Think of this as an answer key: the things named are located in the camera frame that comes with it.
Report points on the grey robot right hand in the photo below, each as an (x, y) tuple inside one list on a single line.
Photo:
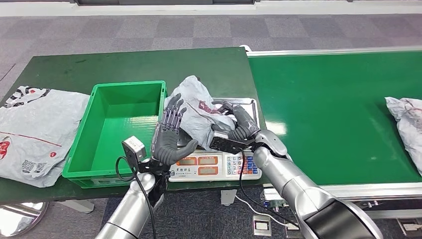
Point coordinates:
[(244, 122)]

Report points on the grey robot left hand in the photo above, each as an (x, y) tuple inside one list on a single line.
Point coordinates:
[(165, 145)]

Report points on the grey parcel bag red print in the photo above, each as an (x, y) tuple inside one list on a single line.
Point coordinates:
[(407, 125)]

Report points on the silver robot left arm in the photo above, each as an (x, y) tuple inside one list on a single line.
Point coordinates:
[(132, 214)]

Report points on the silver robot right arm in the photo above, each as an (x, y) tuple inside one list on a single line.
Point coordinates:
[(296, 184)]

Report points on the white electronic scale steel tray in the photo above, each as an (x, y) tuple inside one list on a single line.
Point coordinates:
[(197, 170)]

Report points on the green plastic crate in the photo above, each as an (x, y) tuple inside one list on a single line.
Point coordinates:
[(115, 132)]

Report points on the silver floor socket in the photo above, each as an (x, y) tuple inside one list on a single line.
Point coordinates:
[(262, 226), (291, 231)]

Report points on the grey table foot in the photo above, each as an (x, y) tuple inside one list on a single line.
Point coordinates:
[(77, 206)]

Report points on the large grey mailer bag QR codes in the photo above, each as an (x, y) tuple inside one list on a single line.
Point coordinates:
[(36, 132)]

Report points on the white plug adapter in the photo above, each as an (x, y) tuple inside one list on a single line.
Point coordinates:
[(412, 227)]

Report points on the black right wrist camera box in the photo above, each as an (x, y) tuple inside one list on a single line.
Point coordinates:
[(227, 143)]

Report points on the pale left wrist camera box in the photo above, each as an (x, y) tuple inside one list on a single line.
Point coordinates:
[(134, 148)]

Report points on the grey table leg bracket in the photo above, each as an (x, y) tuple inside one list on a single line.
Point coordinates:
[(228, 197)]

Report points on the green conveyor belt aluminium frame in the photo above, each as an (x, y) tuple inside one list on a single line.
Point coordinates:
[(329, 82)]

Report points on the round chrome base plate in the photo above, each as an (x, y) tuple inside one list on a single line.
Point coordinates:
[(19, 219)]

